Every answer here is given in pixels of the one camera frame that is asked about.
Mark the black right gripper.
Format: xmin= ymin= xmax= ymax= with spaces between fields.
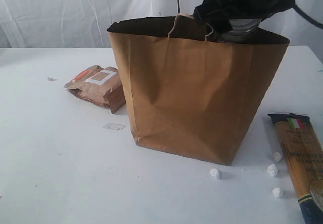
xmin=193 ymin=0 xmax=313 ymax=34

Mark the spaghetti packet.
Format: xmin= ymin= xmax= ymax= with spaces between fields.
xmin=268 ymin=113 xmax=322 ymax=223

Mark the brown paper bag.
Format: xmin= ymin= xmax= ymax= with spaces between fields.
xmin=107 ymin=14 xmax=289 ymax=166

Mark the brown coffee pouch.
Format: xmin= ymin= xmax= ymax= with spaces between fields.
xmin=64 ymin=65 xmax=126 ymax=113

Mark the brown can silver lid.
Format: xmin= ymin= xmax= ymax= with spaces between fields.
xmin=218 ymin=19 xmax=261 ymax=43

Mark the clear tape piece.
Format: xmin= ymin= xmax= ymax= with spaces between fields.
xmin=103 ymin=123 xmax=126 ymax=131

